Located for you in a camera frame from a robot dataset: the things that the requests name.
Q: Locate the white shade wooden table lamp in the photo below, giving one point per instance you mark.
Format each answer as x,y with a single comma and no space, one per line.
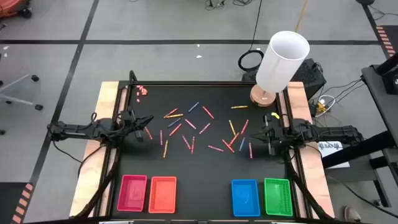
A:
280,65

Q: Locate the blue crayon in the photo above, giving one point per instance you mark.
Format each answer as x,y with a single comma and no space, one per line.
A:
242,144
193,107
174,122

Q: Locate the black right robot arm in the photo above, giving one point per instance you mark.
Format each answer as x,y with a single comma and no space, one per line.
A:
335,132

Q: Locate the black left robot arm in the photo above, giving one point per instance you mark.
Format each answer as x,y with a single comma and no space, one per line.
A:
77,129

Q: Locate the orange plastic bin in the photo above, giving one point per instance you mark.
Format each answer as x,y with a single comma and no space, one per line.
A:
162,199

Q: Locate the yellow tape strip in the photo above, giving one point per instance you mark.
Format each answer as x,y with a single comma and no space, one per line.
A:
275,115

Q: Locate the pink plastic bin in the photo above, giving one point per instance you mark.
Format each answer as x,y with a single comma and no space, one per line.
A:
132,202

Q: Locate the yellow crayon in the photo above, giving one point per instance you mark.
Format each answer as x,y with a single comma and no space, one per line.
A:
232,127
174,115
165,148
239,107

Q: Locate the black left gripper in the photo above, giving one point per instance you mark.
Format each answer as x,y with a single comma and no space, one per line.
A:
129,123

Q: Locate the black computer case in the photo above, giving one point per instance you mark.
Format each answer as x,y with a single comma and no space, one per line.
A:
311,79

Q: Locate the white printed paper sheet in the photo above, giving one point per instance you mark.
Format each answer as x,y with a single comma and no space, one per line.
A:
329,151

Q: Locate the green plastic bin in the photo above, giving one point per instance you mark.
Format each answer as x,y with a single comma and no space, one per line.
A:
278,199

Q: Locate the light wooden side board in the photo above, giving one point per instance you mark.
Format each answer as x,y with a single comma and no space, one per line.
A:
297,96
105,99

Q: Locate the person's shoe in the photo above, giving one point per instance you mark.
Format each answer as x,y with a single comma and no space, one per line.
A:
352,214

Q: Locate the orange wheeled base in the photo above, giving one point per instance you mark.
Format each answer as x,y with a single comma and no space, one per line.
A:
12,6

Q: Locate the grey office chair base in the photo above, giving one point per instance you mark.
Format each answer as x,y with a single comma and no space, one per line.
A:
18,99

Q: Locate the blue plastic bin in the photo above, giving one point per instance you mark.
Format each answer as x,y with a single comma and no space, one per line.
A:
245,205

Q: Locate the black neighbouring workstation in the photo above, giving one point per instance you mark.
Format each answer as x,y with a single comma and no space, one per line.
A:
381,102

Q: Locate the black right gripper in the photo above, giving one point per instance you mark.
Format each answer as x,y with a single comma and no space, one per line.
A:
278,133

